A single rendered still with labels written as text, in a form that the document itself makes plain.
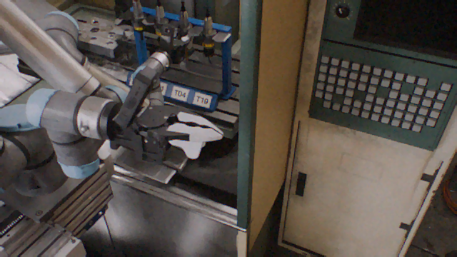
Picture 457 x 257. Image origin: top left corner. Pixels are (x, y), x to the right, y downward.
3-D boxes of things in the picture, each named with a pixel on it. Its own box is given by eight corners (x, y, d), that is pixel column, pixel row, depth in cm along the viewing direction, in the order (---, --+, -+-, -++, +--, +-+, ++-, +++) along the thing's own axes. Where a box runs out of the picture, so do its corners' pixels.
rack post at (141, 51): (143, 77, 204) (134, 19, 184) (134, 74, 205) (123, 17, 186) (155, 66, 211) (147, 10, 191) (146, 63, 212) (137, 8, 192)
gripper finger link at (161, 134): (196, 133, 74) (150, 123, 76) (196, 124, 73) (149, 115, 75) (186, 148, 70) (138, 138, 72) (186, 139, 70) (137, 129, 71)
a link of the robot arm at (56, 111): (54, 112, 87) (42, 77, 81) (103, 121, 85) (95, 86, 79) (31, 137, 81) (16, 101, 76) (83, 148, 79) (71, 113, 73)
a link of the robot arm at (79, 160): (115, 148, 95) (106, 110, 87) (89, 185, 87) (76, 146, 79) (83, 142, 96) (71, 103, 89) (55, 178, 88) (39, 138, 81)
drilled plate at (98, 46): (114, 58, 209) (112, 48, 205) (67, 45, 218) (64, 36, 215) (141, 36, 224) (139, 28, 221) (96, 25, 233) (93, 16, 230)
